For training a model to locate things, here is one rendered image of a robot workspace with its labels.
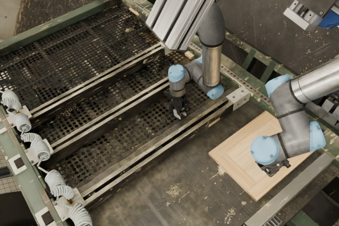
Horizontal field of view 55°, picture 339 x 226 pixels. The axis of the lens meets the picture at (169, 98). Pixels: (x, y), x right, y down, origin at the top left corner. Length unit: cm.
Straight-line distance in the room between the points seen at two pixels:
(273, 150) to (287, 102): 14
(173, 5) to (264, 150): 48
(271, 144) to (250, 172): 67
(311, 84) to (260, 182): 76
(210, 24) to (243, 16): 181
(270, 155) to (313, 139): 12
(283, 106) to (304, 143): 11
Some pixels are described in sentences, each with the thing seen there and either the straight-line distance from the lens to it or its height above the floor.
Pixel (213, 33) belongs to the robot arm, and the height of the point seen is 154.
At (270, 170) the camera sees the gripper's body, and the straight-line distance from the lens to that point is 113.
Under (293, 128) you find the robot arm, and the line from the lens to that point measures 93.
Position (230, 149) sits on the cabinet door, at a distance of 162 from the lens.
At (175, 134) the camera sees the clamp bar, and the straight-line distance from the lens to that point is 160.
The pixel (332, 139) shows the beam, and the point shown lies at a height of 84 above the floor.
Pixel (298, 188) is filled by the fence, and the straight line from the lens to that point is 156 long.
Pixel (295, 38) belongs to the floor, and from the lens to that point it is 270.
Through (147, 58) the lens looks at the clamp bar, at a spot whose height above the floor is 113.
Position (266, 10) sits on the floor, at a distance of 284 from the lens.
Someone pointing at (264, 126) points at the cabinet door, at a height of 96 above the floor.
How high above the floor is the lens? 246
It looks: 45 degrees down
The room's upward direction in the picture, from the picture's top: 96 degrees counter-clockwise
